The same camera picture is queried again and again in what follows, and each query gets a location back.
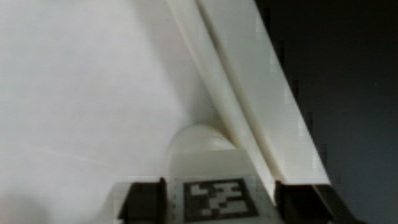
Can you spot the white table leg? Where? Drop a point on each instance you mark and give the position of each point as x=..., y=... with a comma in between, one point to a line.
x=217, y=194

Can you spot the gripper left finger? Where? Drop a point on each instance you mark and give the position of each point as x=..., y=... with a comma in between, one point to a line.
x=144, y=204

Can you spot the white square tabletop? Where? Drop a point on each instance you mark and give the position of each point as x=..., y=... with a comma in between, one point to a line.
x=121, y=69

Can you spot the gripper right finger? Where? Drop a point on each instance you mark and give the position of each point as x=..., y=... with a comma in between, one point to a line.
x=309, y=205

